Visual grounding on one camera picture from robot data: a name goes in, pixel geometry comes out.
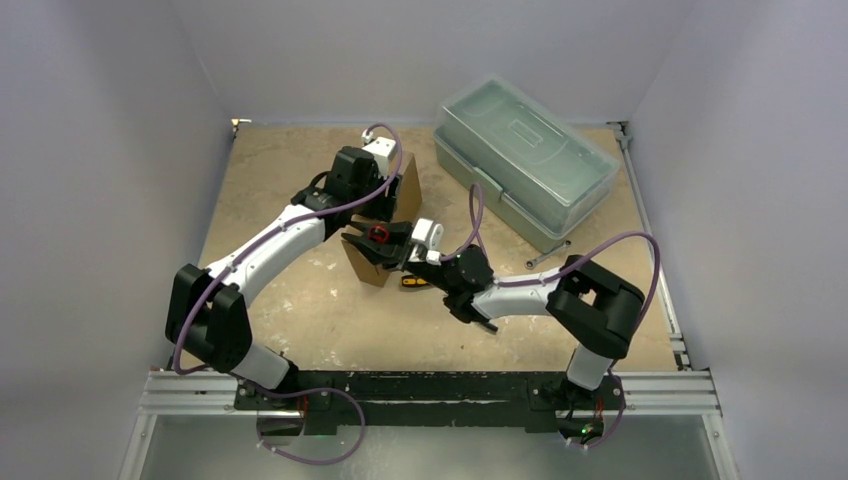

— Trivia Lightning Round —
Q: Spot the brown cardboard express box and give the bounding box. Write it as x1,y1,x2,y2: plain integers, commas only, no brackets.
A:
341,152,422,288

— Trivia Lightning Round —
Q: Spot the red utility knife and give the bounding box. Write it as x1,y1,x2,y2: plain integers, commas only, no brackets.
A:
367,225,390,244

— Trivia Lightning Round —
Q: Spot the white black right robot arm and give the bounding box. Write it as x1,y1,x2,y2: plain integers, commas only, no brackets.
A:
342,219,657,407

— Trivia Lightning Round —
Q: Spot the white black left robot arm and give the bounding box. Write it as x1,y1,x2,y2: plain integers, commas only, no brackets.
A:
165,137,402,409

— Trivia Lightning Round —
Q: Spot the yellow black screwdriver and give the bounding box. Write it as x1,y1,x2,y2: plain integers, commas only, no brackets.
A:
400,274,430,289

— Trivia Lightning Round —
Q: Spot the silver wrench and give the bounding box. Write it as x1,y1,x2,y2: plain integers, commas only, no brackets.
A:
524,240,571,270

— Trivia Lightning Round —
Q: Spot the translucent green plastic toolbox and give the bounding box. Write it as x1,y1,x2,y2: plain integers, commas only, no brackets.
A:
433,77,621,253

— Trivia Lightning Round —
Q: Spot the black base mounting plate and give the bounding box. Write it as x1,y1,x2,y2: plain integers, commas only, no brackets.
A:
234,370,623,435

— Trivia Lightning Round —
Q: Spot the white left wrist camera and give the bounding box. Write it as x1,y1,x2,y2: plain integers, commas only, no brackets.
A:
361,130,398,178

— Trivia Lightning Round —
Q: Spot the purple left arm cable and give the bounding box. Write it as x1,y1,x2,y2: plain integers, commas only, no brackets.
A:
170,122,405,465

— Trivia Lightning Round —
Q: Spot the aluminium frame rail right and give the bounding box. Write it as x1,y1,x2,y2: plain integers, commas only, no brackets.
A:
608,121,694,372

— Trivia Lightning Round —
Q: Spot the aluminium frame rail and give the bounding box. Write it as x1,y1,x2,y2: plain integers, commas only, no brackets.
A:
608,121,694,372
120,371,738,479

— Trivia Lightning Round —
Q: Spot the aluminium front frame rail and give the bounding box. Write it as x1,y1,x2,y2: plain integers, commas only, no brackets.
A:
120,371,738,479

